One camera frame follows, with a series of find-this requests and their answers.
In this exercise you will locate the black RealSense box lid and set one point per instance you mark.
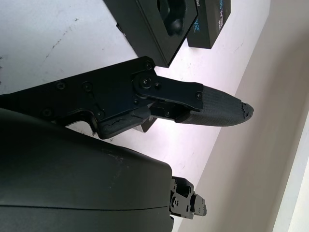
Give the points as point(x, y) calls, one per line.
point(217, 29)

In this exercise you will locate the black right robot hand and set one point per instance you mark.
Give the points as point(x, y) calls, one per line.
point(60, 183)

